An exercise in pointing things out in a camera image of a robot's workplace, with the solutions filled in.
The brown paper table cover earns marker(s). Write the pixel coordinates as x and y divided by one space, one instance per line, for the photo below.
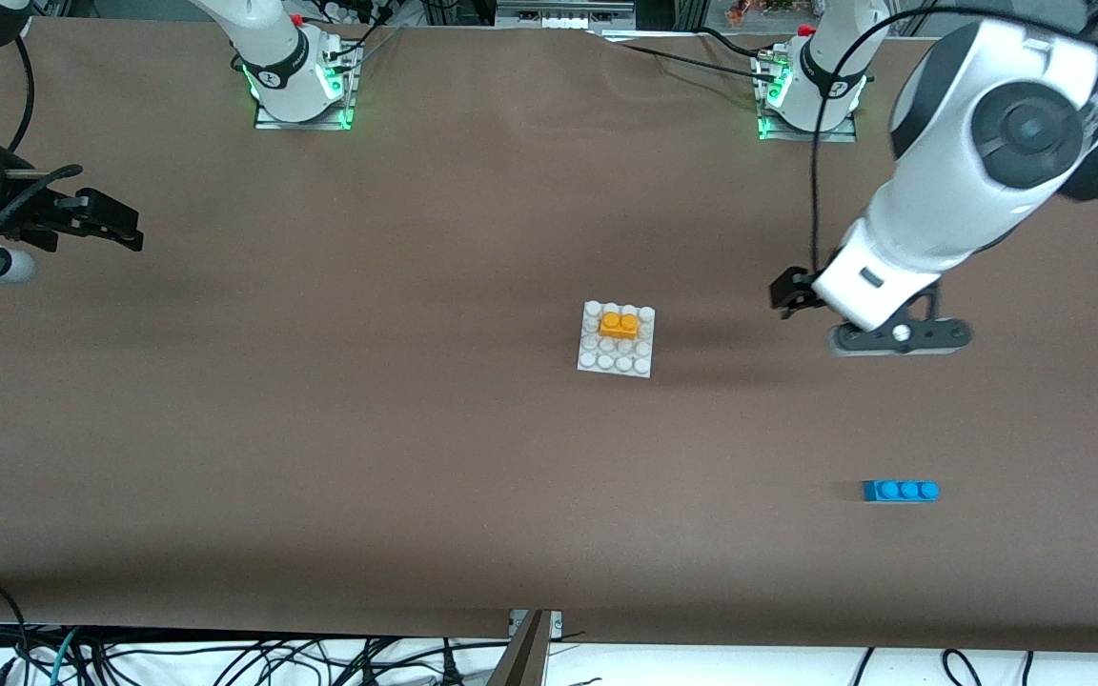
511 476

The yellow two-stud block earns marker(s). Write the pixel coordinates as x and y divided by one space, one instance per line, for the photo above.
620 326

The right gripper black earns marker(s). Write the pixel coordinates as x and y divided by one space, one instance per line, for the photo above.
34 217

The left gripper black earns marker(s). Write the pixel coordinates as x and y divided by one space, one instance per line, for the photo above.
790 288

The orange red plastic parts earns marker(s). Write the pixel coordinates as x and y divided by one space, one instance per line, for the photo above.
759 8

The white studded base plate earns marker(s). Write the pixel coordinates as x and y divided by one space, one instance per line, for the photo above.
616 360

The small silver clamp plate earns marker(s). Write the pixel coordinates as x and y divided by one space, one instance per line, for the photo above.
556 624

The white power strip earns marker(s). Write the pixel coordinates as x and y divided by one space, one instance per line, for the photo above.
563 14

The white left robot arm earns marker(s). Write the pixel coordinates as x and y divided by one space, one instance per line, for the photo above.
949 191

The blue three-stud block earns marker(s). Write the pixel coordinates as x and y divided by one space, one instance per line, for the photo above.
900 492

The grey metal bar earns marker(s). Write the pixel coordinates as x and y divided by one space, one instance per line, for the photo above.
520 657

